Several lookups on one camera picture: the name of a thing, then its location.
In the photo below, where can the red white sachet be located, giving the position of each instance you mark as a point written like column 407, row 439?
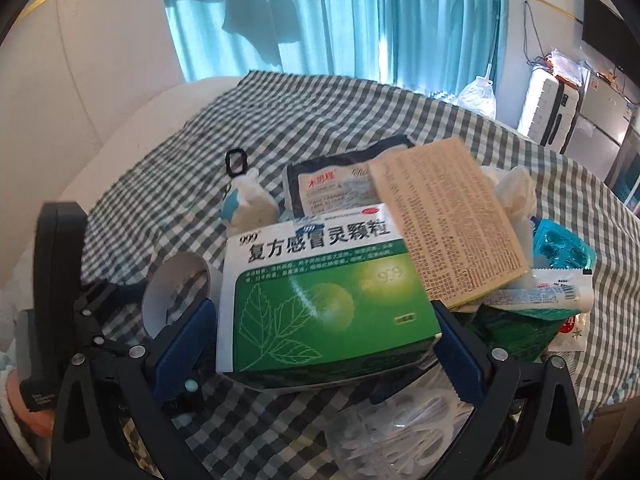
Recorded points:
column 573, row 335

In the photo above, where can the green 999 medicine box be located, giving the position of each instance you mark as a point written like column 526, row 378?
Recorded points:
column 335, row 294

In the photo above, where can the dark tissue paper pack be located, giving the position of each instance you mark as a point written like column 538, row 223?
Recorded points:
column 335, row 182

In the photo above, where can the checkered tablecloth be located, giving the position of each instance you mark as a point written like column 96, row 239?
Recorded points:
column 168, row 202

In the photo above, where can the teal blister pack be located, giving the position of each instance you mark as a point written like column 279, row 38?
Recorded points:
column 555, row 247

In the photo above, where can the teal curtain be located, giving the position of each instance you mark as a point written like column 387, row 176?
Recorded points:
column 428, row 46

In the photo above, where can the white suitcase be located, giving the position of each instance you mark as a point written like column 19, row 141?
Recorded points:
column 548, row 111

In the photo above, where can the green snack bag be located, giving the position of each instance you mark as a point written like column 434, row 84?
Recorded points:
column 524, row 337

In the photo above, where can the large water jug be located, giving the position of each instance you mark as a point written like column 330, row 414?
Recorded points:
column 478, row 97

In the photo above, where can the white duck figurine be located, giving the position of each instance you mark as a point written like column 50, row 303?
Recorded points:
column 247, row 205

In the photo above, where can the black wall television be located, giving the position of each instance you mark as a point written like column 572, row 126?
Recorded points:
column 603, row 30

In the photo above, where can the silver mini fridge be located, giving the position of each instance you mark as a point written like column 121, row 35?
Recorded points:
column 600, row 126

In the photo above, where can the tan cardboard medicine box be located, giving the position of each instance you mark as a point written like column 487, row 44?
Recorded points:
column 457, row 234

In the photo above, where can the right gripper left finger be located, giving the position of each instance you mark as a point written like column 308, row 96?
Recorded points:
column 92, row 445

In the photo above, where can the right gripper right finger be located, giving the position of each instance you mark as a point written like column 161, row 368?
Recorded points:
column 525, row 422

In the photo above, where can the white tape roll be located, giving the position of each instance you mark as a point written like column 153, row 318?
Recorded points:
column 161, row 291

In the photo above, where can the white ointment tube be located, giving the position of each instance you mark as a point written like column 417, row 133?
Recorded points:
column 557, row 289

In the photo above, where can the clear cotton swab container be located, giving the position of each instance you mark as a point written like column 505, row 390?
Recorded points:
column 404, row 436

